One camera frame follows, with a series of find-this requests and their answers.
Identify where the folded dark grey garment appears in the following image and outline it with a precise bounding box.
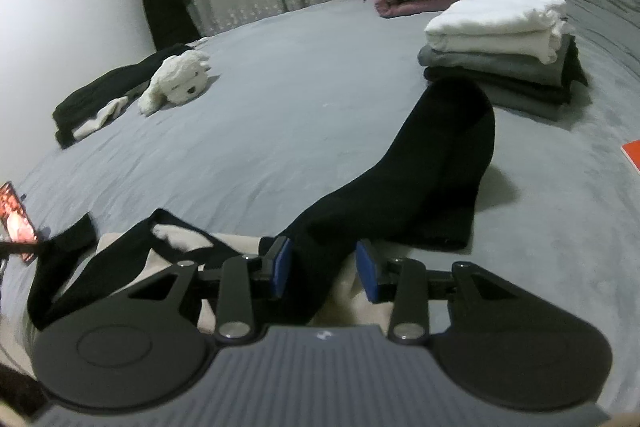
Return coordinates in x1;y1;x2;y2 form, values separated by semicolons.
480;83;571;122

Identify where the hanging black garment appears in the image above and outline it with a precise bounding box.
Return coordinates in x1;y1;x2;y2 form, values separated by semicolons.
134;0;201;52

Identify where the orange flat item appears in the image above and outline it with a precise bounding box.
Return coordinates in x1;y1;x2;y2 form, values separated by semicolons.
620;139;640;172

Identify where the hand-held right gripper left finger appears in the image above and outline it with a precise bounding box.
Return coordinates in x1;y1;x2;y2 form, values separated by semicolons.
127;236;293;342

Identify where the white plush dog toy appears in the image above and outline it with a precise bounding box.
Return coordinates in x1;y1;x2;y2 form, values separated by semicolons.
137;51;211;116

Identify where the phone with lit screen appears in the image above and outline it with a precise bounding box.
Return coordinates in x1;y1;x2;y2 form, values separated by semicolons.
0;181;40;264

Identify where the black and cream sweater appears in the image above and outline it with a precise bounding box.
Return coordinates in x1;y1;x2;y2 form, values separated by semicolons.
27;79;497;330

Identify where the folded black garment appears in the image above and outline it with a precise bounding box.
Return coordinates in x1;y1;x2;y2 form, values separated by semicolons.
422;38;588;104

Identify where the small white cloth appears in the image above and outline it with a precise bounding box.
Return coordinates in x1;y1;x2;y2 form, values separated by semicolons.
72;97;130;140

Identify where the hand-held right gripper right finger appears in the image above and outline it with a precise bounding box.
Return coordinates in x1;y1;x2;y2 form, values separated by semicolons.
355;239;506;343

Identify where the folded white garment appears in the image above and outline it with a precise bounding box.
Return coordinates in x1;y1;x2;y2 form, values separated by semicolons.
425;0;576;64

